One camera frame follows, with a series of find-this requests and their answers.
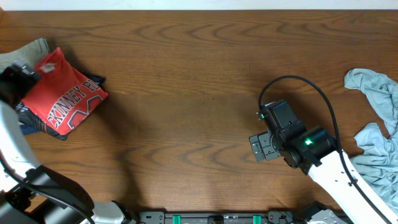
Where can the navy blue folded shirt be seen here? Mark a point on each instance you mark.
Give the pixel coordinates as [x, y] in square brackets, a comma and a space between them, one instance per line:
[27, 130]

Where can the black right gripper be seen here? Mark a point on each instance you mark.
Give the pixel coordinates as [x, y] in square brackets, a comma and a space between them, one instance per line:
[267, 151]

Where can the beige folded shirt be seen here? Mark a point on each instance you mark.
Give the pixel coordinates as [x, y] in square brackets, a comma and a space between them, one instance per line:
[30, 54]

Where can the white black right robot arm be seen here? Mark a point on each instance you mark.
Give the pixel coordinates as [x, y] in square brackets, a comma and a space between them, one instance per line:
[315, 153]

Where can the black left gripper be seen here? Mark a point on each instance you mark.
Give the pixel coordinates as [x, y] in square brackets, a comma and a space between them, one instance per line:
[27, 80]

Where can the light blue t-shirt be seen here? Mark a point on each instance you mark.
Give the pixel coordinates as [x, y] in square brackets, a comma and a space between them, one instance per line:
[377, 165]

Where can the red t-shirt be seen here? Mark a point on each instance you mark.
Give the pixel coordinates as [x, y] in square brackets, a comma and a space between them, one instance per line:
[63, 97]

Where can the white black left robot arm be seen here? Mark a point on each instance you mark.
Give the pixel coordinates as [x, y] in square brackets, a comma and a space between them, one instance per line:
[31, 192]

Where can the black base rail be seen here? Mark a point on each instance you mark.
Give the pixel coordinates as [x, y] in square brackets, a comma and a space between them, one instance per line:
[323, 216]

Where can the black orange patterned shirt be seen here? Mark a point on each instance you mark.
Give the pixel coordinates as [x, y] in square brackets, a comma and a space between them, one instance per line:
[26, 116]

